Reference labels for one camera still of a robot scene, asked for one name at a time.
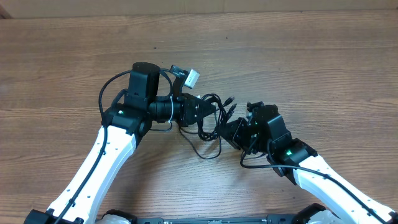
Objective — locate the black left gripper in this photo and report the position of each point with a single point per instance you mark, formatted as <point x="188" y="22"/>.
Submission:
<point x="187" y="114"/>

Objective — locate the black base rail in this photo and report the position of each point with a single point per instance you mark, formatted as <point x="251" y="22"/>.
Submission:
<point x="314" y="213"/>

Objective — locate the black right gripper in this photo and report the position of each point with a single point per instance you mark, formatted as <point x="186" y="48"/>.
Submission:
<point x="236" y="137"/>

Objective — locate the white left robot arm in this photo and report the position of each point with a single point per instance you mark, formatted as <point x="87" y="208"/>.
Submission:
<point x="153" y="95"/>

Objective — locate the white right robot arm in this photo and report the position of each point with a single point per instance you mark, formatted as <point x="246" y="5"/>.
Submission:
<point x="263" y="130"/>

